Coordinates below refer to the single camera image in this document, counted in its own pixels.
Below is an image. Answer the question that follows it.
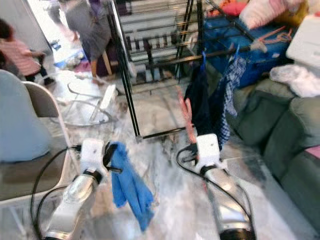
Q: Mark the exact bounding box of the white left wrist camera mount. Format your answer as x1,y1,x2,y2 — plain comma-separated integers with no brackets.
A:
80,138,107,175

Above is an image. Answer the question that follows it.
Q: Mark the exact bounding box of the blue plastic storage box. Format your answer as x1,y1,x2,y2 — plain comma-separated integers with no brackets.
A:
200,15,293,88

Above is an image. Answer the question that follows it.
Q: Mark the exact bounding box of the pink clothes hanger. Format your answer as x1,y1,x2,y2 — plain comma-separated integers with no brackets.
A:
260,26,293,46
176,87,206,196

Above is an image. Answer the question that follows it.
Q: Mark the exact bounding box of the pink striped pillow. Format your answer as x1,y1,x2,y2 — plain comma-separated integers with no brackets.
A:
239,0,293,30

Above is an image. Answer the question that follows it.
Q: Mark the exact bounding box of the red orange cloth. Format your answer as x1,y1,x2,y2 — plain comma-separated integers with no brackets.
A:
219,0,246,16

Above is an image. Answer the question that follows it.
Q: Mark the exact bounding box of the white plastic storage box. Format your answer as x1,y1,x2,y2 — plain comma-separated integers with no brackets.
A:
285,15,320,71

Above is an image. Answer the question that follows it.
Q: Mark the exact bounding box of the blue towel cloth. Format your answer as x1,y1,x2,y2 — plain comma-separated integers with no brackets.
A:
109,141,155,232

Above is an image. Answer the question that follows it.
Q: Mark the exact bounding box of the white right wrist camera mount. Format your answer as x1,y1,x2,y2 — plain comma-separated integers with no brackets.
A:
196,134,222,170

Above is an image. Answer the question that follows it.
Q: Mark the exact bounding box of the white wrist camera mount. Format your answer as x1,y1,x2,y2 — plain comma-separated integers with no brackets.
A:
196,134,222,170
80,138,107,175

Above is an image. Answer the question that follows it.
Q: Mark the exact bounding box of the black metal drying rack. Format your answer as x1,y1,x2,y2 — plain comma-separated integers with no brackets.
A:
107,0,301,142

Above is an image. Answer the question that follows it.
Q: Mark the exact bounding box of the child in grey dress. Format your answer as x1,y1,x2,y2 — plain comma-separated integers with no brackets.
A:
62,0,113,86

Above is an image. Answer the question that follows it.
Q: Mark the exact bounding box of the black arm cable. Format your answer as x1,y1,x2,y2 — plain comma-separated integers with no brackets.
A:
30,145,83,240
176,145,256,236

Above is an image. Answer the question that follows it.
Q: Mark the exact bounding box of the blue checked garment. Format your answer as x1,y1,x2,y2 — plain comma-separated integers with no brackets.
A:
215,56,248,146

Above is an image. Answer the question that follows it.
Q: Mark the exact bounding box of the child in pink striped shirt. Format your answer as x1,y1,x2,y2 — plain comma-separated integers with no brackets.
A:
0,19,53,87

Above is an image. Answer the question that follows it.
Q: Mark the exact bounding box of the grey white folding chair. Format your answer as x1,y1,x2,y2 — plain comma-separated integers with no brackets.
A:
0,80,76,206

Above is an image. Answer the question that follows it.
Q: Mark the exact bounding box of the crumpled white cloth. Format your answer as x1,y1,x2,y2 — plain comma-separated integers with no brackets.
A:
269,64,320,98

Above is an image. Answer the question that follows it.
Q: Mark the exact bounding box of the yellow pillow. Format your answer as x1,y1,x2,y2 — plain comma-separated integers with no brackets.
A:
277,2,308,26

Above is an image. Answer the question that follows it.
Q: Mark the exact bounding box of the light blue cushion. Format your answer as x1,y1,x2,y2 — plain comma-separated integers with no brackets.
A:
0,69,55,163

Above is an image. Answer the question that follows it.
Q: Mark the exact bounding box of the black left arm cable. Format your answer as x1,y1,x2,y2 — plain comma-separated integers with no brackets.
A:
30,145,83,240

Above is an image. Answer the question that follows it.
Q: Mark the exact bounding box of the grey green sofa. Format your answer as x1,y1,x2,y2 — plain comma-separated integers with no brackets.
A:
232,80,320,231

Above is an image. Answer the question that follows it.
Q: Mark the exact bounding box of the pink sofa cover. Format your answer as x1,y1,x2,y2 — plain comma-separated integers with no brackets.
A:
305,145,320,161

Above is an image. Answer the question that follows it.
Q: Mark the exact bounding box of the navy blue garment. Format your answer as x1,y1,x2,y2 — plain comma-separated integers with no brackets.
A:
182,62,223,136

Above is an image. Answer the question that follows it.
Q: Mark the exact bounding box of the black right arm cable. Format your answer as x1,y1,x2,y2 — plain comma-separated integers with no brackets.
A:
176,145,256,236

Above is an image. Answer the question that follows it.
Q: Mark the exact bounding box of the white tubular floor frame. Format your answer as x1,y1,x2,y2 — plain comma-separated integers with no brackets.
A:
67,80,121,126

